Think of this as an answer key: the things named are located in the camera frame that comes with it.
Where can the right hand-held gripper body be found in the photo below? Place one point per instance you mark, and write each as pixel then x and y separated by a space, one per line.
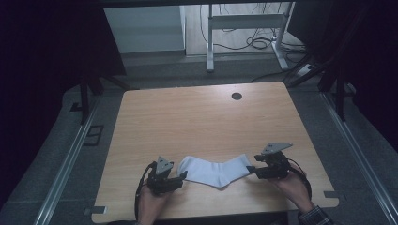
pixel 275 165

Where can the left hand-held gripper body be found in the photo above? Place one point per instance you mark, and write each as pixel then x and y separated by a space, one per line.
pixel 161 181

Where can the white sock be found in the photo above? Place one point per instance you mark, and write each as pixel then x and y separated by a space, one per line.
pixel 212 172

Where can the person's left hand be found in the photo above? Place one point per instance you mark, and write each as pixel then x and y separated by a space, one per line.
pixel 151 203

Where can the person's right hand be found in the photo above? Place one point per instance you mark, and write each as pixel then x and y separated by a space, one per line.
pixel 292 190

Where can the black metal stand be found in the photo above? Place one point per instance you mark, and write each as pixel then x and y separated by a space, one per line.
pixel 84 97
pixel 340 97

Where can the white power strip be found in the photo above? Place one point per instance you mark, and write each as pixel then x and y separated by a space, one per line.
pixel 304 70

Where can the dark curtain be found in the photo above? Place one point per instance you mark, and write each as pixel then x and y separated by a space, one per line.
pixel 359 47
pixel 40 62

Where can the white cabinet panel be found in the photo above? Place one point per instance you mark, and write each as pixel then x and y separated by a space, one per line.
pixel 144 29

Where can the black floor frame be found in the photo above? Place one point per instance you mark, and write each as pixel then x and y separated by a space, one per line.
pixel 94 135

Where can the aluminium floor rail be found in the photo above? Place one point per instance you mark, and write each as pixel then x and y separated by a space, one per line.
pixel 359 156
pixel 67 165

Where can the white metal desk frame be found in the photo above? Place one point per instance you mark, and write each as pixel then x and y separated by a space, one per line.
pixel 244 22

